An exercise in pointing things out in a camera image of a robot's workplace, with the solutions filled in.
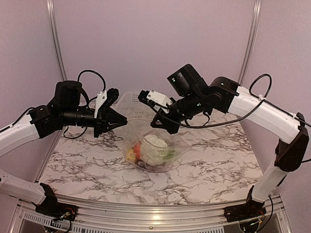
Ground fake purple grapes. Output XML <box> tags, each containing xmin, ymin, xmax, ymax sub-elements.
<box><xmin>135</xmin><ymin>159</ymin><xmax>168</xmax><ymax>172</ymax></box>

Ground fake orange tomato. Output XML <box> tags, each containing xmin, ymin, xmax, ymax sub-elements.
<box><xmin>133</xmin><ymin>142</ymin><xmax>141</xmax><ymax>159</ymax></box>

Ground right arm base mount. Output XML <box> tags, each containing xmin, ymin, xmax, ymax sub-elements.
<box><xmin>224</xmin><ymin>186</ymin><xmax>266</xmax><ymax>222</ymax></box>

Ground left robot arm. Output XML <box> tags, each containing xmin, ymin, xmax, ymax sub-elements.
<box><xmin>0</xmin><ymin>81</ymin><xmax>127</xmax><ymax>216</ymax></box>

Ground fake white cauliflower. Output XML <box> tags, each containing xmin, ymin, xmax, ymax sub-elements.
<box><xmin>140</xmin><ymin>134</ymin><xmax>169</xmax><ymax>165</ymax></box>

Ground right aluminium frame post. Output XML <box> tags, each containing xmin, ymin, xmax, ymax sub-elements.
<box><xmin>238</xmin><ymin>0</ymin><xmax>262</xmax><ymax>85</ymax></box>

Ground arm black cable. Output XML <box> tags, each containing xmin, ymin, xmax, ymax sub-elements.
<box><xmin>160</xmin><ymin>74</ymin><xmax>311</xmax><ymax>128</ymax></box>
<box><xmin>62</xmin><ymin>69</ymin><xmax>106</xmax><ymax>139</ymax></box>

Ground fake yellow fruit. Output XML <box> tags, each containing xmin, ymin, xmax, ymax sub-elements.
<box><xmin>125</xmin><ymin>148</ymin><xmax>137</xmax><ymax>163</ymax></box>

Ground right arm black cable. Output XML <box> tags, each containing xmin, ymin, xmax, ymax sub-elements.
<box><xmin>160</xmin><ymin>74</ymin><xmax>311</xmax><ymax>128</ymax></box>

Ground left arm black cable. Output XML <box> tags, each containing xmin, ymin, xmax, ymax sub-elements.
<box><xmin>62</xmin><ymin>69</ymin><xmax>106</xmax><ymax>139</ymax></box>

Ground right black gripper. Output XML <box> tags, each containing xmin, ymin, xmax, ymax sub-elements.
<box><xmin>150</xmin><ymin>91</ymin><xmax>206</xmax><ymax>134</ymax></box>

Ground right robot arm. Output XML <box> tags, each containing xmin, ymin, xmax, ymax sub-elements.
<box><xmin>147</xmin><ymin>64</ymin><xmax>309</xmax><ymax>217</ymax></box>

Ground aluminium frame post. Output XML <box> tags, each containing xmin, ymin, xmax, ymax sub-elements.
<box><xmin>238</xmin><ymin>0</ymin><xmax>262</xmax><ymax>85</ymax></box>
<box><xmin>35</xmin><ymin>0</ymin><xmax>68</xmax><ymax>183</ymax></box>

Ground clear zip top bag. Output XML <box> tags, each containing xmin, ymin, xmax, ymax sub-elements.
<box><xmin>121</xmin><ymin>118</ymin><xmax>190</xmax><ymax>172</ymax></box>

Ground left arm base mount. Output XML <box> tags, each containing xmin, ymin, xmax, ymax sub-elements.
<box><xmin>35</xmin><ymin>183</ymin><xmax>78</xmax><ymax>221</ymax></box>

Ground aluminium front rail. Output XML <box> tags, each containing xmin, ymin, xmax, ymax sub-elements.
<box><xmin>14</xmin><ymin>194</ymin><xmax>292</xmax><ymax>233</ymax></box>

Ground left aluminium frame post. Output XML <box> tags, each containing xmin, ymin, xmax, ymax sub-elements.
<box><xmin>35</xmin><ymin>0</ymin><xmax>68</xmax><ymax>183</ymax></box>

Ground white plastic basket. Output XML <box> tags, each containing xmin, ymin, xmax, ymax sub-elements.
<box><xmin>113</xmin><ymin>92</ymin><xmax>155</xmax><ymax>137</ymax></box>

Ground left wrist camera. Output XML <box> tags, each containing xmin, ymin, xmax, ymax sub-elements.
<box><xmin>94</xmin><ymin>88</ymin><xmax>119</xmax><ymax>118</ymax></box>

